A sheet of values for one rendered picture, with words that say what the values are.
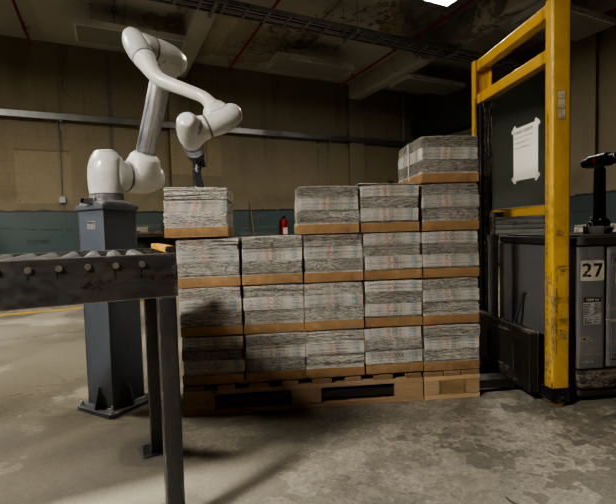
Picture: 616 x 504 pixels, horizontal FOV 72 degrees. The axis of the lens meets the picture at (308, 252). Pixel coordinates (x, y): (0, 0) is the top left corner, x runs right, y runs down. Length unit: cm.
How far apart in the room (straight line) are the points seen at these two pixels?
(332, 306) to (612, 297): 132
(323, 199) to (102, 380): 137
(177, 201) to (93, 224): 45
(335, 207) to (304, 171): 755
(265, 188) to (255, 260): 720
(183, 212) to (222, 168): 696
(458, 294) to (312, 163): 774
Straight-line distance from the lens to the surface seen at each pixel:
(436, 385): 227
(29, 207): 866
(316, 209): 200
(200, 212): 199
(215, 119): 189
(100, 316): 226
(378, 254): 205
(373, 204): 205
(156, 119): 235
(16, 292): 124
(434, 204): 213
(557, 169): 222
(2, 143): 884
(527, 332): 229
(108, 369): 229
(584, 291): 236
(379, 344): 212
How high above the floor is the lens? 86
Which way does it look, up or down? 3 degrees down
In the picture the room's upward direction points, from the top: 2 degrees counter-clockwise
